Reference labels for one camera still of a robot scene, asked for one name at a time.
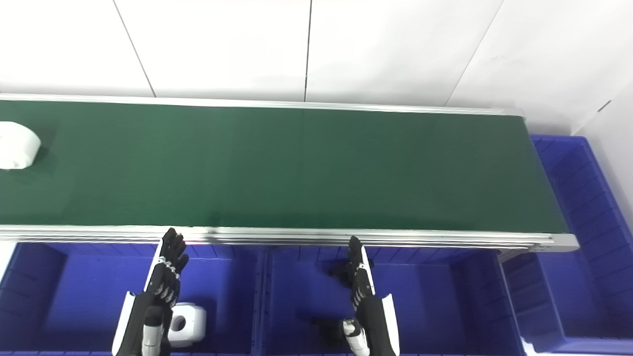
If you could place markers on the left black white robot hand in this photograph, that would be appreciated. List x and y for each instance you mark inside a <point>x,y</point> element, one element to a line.
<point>160,287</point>

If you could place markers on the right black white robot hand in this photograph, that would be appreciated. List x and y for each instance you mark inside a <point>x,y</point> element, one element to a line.
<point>368,311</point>

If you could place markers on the white plastic part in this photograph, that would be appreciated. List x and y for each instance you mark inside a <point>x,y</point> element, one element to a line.
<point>17,146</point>
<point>194,324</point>

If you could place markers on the black plastic part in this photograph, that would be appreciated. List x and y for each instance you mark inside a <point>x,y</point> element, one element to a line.
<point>329,332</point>

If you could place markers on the blue plastic bin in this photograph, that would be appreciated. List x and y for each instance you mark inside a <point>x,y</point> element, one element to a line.
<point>74,296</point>
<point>593,237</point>
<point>430,301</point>

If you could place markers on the green conveyor belt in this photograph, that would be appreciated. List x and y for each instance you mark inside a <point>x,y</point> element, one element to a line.
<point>306,168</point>

